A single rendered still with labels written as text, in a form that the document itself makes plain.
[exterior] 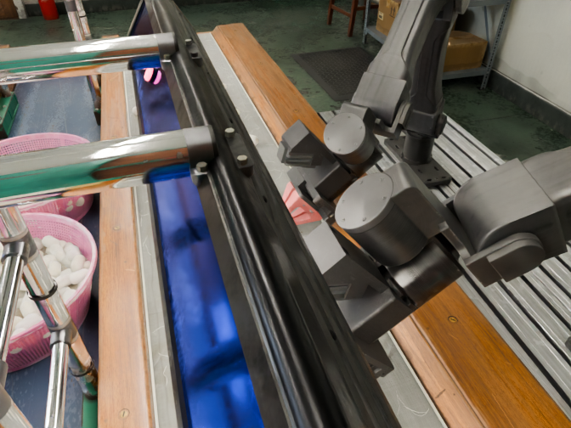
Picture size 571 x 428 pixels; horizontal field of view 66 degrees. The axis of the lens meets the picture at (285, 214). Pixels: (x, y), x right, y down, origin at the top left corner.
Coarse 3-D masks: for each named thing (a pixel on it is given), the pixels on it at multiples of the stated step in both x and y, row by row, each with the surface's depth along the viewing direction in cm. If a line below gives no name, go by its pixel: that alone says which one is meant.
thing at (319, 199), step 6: (336, 156) 67; (342, 162) 66; (300, 168) 69; (306, 180) 67; (354, 180) 67; (306, 186) 67; (312, 186) 65; (342, 186) 66; (348, 186) 67; (312, 192) 65; (318, 192) 65; (336, 192) 67; (342, 192) 68; (312, 198) 69; (318, 198) 64; (324, 198) 65; (330, 198) 67; (318, 204) 64; (324, 204) 64; (330, 204) 66; (330, 210) 65; (330, 216) 67
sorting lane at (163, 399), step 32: (224, 64) 131; (128, 96) 114; (128, 128) 100; (256, 128) 100; (160, 320) 59; (160, 352) 55; (160, 384) 52; (384, 384) 52; (416, 384) 52; (160, 416) 49; (416, 416) 49
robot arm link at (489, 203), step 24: (504, 168) 38; (528, 168) 36; (552, 168) 35; (456, 192) 40; (480, 192) 37; (504, 192) 36; (528, 192) 35; (552, 192) 34; (480, 216) 36; (504, 216) 34; (528, 216) 33; (552, 216) 33; (480, 240) 35; (552, 240) 35
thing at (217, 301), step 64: (192, 64) 30; (192, 192) 22; (256, 192) 21; (192, 256) 20; (256, 256) 15; (192, 320) 18; (256, 320) 14; (320, 320) 15; (192, 384) 17; (256, 384) 13; (320, 384) 12
